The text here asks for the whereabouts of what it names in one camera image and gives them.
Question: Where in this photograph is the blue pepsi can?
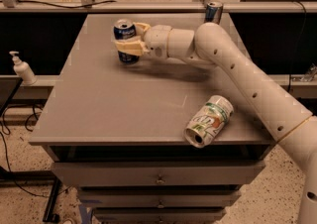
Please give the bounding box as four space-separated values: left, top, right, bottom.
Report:
113 19 139 64

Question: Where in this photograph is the white pump dispenser bottle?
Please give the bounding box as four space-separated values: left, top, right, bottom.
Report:
10 51 37 85

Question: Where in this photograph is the grey drawer cabinet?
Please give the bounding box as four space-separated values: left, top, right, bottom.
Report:
31 14 273 224

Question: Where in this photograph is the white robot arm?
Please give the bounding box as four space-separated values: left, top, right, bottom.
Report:
115 22 317 224

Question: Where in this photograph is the tall blue energy drink can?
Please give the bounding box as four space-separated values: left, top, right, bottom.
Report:
205 1 223 24

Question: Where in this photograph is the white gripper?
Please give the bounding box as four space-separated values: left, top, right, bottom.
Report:
114 22 172 59

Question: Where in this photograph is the white green 7up can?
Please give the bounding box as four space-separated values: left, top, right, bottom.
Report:
184 95 234 148

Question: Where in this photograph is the black floor cable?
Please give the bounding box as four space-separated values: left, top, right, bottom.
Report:
0 103 51 199

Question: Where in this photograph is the black stand leg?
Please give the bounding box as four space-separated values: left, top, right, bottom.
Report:
0 167 61 224

